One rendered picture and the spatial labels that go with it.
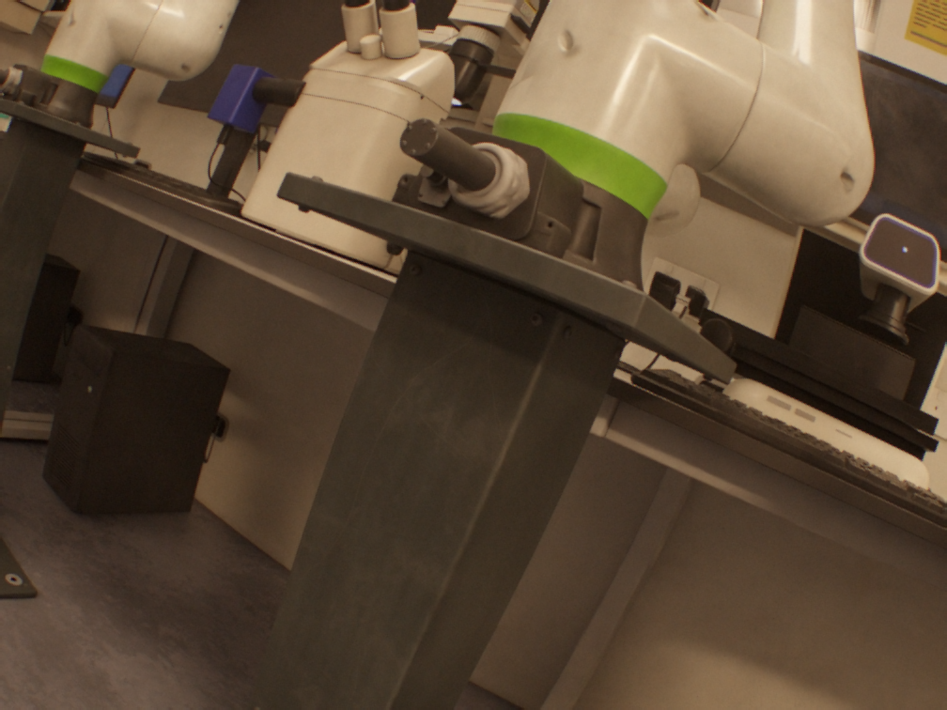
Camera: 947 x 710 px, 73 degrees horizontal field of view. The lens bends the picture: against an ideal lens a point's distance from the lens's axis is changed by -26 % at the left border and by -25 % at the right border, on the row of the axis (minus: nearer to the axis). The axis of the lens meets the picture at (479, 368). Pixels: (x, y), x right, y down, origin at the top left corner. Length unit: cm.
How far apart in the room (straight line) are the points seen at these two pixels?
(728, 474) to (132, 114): 238
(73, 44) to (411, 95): 56
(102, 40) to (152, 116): 146
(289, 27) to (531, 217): 118
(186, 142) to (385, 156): 152
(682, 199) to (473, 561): 46
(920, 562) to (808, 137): 40
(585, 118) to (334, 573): 34
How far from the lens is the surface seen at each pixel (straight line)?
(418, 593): 52
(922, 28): 198
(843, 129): 59
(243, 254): 100
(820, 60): 64
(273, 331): 198
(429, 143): 40
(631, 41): 53
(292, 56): 153
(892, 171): 109
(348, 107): 99
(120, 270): 252
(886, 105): 113
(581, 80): 52
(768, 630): 158
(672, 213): 84
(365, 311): 87
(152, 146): 258
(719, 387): 155
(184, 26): 122
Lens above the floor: 77
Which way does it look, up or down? 4 degrees down
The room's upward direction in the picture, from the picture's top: 22 degrees clockwise
